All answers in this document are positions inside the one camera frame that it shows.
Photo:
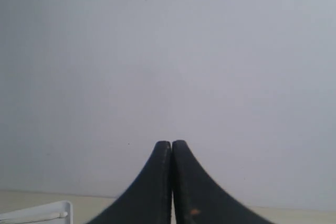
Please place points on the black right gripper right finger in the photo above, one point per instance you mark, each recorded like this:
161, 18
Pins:
198, 198

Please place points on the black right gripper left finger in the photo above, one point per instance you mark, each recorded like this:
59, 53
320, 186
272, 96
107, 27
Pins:
149, 198

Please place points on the white rectangular plastic tray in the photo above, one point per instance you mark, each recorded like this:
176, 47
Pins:
55, 212

